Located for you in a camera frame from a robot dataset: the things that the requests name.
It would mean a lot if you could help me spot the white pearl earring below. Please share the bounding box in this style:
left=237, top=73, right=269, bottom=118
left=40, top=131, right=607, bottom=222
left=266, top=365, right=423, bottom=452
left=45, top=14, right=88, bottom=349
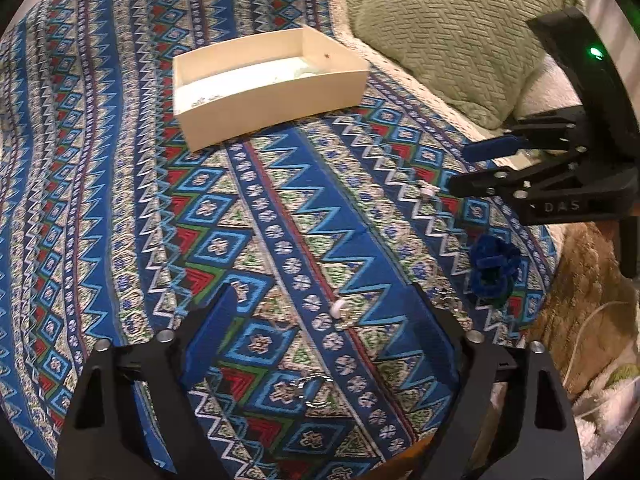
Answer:
left=330, top=298, right=348, bottom=320

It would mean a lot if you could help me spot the white cable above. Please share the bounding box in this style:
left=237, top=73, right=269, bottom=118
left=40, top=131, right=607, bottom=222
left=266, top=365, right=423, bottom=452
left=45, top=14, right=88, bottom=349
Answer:
left=562, top=300, right=634, bottom=391

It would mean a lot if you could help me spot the blue velvet scrunchie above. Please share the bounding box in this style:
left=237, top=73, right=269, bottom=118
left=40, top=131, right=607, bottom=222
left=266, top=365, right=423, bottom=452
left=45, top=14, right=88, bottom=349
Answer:
left=469, top=234, right=522, bottom=308

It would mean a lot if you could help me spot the cream rectangular open box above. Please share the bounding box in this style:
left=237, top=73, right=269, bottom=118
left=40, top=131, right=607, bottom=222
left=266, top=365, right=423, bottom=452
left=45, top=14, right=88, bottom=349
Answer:
left=172, top=25, right=369, bottom=152

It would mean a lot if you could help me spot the brown fuzzy rug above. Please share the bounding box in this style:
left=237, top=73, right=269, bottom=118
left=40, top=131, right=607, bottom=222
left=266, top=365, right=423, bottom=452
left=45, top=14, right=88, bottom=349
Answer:
left=525, top=223, right=637, bottom=400

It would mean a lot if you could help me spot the white fluffy cushion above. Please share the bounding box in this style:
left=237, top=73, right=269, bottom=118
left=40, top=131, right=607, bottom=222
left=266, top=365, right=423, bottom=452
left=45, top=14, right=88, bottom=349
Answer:
left=513, top=54, right=582, bottom=118

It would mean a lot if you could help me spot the blue patterned woven blanket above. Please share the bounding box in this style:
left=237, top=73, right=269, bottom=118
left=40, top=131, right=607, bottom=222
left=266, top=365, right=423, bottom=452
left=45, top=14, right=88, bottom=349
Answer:
left=1, top=0, right=560, bottom=479

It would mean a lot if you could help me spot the green textured pillow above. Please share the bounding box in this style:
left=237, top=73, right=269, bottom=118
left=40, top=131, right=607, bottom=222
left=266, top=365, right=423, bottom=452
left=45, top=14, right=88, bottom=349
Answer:
left=346, top=0, right=584, bottom=130

